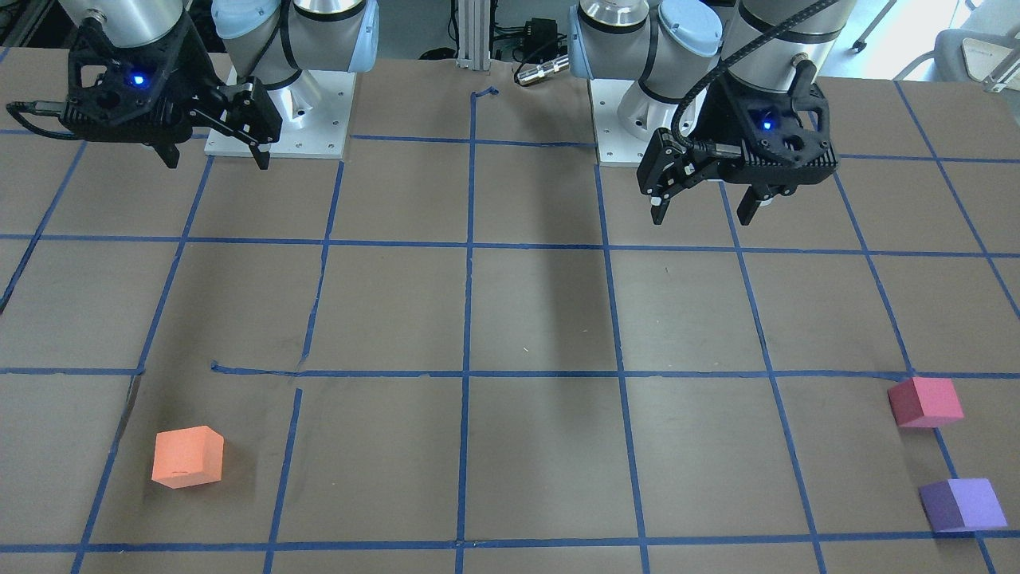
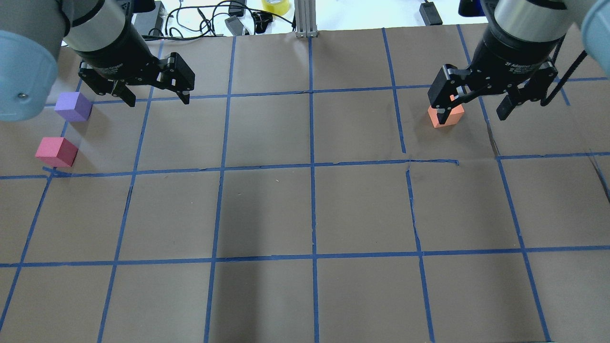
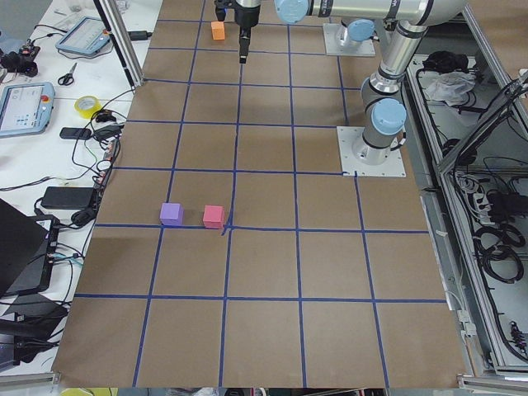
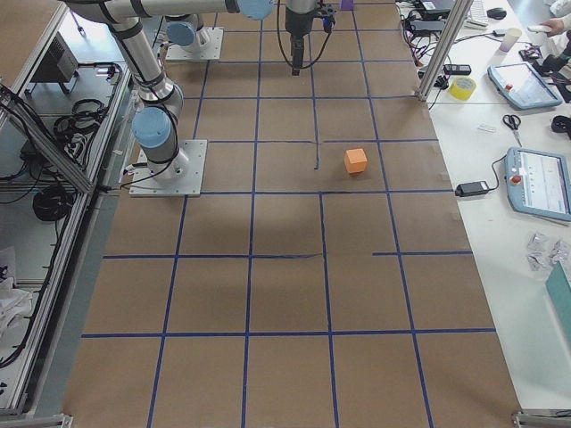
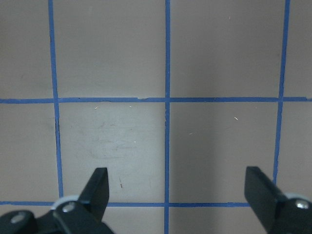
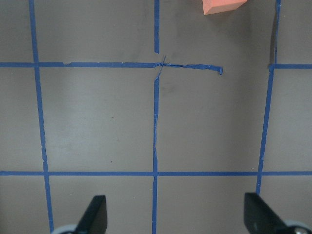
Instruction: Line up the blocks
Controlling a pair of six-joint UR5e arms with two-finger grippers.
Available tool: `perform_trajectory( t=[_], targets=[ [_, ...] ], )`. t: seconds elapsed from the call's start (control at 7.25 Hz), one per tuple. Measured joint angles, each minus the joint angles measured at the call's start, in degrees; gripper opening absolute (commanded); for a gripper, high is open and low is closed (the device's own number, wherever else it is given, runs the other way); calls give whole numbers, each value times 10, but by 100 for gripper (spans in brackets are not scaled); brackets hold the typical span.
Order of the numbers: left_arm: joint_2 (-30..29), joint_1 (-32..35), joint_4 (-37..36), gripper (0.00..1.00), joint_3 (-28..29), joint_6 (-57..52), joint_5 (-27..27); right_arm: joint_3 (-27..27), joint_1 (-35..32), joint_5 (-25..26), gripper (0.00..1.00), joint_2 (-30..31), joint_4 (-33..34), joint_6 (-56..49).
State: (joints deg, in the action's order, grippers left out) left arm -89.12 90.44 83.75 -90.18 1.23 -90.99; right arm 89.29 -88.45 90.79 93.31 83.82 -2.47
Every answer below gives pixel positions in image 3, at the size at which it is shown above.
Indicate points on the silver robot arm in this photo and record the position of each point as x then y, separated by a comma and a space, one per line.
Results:
385, 114
292, 12

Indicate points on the white crumpled cloth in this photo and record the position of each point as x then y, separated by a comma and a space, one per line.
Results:
452, 88

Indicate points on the blue teach pendant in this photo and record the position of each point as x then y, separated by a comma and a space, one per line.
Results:
26, 108
87, 38

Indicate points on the black handled scissors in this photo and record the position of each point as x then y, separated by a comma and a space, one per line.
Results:
68, 78

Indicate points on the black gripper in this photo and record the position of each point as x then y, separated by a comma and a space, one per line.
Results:
246, 18

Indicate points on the far blue teach pendant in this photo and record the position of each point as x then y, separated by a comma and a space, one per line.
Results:
87, 38

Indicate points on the near blue teach pendant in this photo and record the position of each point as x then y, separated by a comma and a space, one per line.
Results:
26, 108

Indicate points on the wrist black camera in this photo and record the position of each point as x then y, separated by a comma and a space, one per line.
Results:
221, 7

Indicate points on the black power adapter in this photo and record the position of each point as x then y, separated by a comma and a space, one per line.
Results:
67, 198

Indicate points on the yellow tape roll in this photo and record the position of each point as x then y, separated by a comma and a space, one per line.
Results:
87, 106

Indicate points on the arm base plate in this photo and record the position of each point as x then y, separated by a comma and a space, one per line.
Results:
358, 159
348, 45

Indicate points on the purple foam block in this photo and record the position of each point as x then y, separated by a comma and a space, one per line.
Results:
171, 214

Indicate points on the black phone device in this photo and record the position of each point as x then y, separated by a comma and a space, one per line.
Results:
75, 133

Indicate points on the orange foam block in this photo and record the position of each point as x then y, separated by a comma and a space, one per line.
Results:
217, 30

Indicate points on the black laptop computer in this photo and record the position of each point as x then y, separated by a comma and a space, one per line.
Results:
28, 244

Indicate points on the aluminium frame post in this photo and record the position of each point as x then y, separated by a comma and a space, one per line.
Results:
115, 26

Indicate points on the pink foam block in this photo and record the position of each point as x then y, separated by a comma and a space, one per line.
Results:
213, 217

